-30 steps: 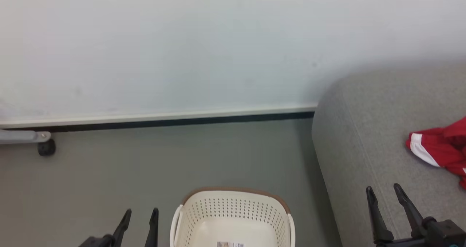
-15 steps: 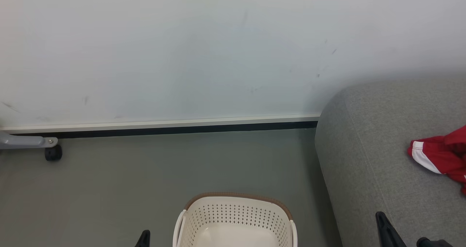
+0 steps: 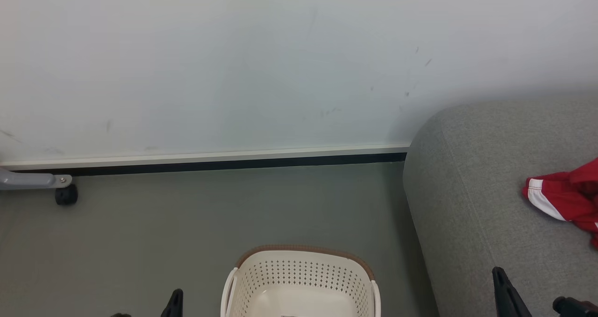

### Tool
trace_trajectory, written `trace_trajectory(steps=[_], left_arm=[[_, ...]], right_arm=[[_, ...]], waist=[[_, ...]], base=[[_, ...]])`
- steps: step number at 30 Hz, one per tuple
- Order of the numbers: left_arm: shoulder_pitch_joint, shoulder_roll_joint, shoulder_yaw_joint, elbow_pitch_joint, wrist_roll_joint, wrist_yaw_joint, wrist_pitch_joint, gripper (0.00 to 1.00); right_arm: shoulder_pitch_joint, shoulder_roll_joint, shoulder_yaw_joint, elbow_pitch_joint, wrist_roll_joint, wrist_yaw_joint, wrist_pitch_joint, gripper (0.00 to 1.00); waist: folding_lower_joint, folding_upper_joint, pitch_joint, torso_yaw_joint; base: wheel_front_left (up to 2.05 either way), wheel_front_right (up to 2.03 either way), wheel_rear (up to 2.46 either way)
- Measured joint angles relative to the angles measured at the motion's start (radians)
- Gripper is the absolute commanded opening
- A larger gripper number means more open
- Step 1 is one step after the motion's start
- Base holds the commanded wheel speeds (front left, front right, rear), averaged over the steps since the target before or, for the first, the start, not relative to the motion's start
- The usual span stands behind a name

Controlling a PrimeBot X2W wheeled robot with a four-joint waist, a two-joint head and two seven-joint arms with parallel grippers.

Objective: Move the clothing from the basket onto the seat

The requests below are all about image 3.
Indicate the white and black baseboard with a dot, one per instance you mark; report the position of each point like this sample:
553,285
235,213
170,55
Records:
205,160

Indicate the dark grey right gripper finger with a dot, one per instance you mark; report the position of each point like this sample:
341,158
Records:
507,296

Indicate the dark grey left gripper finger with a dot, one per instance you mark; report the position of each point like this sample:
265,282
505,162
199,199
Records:
174,305

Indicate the red white-striped garment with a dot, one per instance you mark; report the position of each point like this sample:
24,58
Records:
567,195

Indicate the black caster wheel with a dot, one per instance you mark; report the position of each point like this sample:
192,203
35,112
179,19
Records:
66,195

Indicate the grey metal stand leg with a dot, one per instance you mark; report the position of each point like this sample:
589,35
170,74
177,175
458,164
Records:
28,180

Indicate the cream perforated plastic laundry basket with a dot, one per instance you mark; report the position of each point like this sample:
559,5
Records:
299,272

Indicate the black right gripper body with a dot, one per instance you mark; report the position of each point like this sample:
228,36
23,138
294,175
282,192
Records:
577,308

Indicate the grey fabric sofa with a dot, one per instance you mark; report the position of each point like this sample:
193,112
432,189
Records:
476,191

